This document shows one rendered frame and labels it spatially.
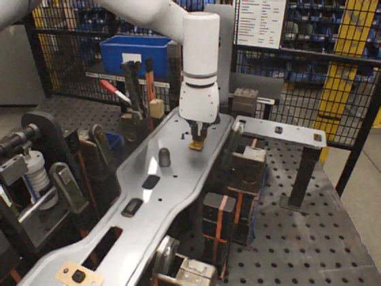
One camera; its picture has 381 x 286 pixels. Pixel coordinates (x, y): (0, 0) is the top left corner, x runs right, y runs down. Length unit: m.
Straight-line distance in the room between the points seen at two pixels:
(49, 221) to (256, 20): 1.00
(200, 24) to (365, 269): 0.84
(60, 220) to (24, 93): 2.80
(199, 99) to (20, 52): 2.66
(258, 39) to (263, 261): 0.84
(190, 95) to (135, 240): 0.37
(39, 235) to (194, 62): 0.51
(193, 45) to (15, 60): 2.76
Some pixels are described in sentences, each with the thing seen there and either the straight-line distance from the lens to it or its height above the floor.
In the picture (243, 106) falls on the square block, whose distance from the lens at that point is 0.95.
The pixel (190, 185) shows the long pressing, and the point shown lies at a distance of 0.63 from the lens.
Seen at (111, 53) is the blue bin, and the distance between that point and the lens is 1.24.
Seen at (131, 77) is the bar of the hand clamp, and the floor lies 1.17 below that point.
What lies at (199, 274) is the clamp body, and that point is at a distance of 0.45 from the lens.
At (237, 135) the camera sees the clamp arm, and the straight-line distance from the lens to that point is 0.64.
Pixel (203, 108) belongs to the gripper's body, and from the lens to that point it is 0.68.
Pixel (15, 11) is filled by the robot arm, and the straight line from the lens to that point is 0.68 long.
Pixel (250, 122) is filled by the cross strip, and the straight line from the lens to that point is 0.89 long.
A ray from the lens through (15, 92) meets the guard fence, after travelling 3.45.
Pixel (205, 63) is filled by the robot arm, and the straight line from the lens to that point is 0.63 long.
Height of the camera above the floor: 1.44
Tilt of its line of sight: 34 degrees down
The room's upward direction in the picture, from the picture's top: straight up
